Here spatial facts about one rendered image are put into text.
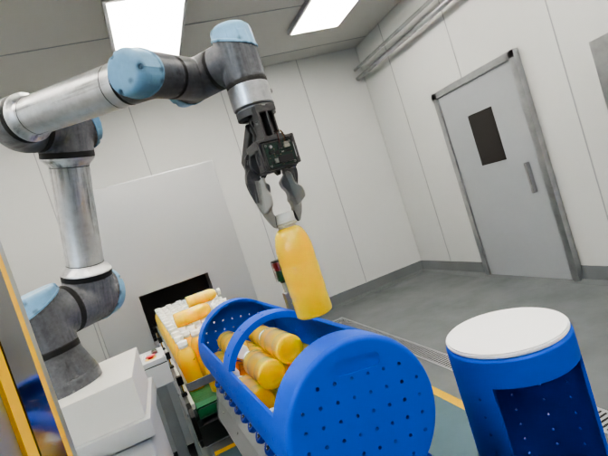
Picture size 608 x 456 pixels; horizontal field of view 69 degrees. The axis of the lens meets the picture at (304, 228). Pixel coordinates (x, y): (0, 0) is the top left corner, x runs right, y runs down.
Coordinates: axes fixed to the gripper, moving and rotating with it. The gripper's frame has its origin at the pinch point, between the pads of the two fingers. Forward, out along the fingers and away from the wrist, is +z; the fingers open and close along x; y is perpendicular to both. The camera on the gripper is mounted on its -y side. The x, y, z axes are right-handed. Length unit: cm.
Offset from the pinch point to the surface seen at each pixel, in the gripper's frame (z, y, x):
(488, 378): 47, 2, 33
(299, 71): -176, -478, 261
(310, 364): 23.3, 11.3, -7.2
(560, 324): 41, 7, 53
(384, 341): 24.9, 12.0, 6.2
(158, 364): 38, -93, -28
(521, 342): 41, 5, 42
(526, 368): 45, 8, 38
